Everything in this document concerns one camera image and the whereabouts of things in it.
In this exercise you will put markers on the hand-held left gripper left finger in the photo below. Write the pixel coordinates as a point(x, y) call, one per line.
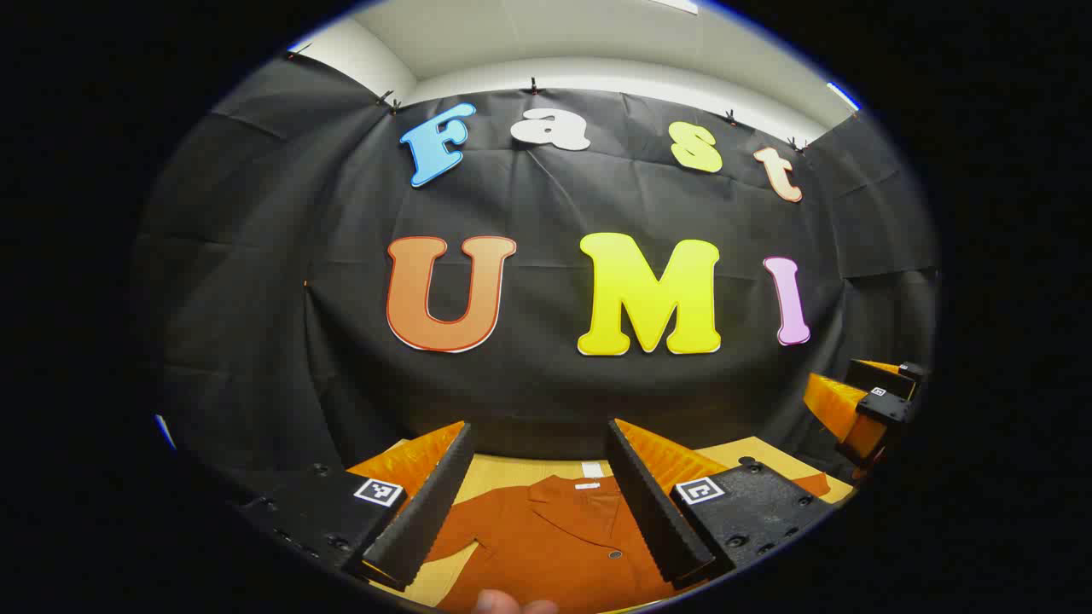
point(426, 512)

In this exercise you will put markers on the black backdrop cloth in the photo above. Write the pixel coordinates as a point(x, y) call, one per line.
point(529, 384)

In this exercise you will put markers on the rust orange button shirt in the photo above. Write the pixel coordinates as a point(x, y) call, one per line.
point(554, 546)

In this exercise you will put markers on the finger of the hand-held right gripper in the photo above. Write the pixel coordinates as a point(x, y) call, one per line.
point(840, 405)
point(887, 379)

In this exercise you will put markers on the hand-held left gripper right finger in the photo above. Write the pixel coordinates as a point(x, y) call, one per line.
point(653, 512)

